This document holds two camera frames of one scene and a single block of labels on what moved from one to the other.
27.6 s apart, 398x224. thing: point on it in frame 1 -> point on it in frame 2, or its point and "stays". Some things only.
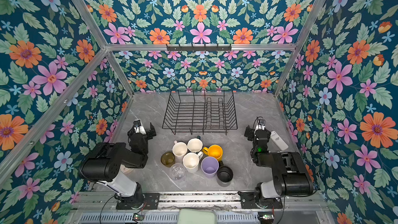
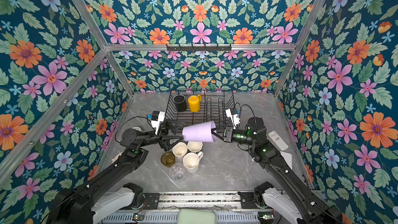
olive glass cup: [167, 159] stays
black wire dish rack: [201, 111] stays
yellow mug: [214, 151] -> [194, 103]
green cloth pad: [197, 216] stays
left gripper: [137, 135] -> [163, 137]
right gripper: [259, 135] -> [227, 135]
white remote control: [279, 141] stays
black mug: [225, 173] -> [180, 102]
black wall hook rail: [199, 48] stays
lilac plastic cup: [209, 166] -> [202, 131]
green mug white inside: [195, 145] stays
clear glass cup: [178, 171] stays
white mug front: [191, 161] stays
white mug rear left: [179, 150] stays
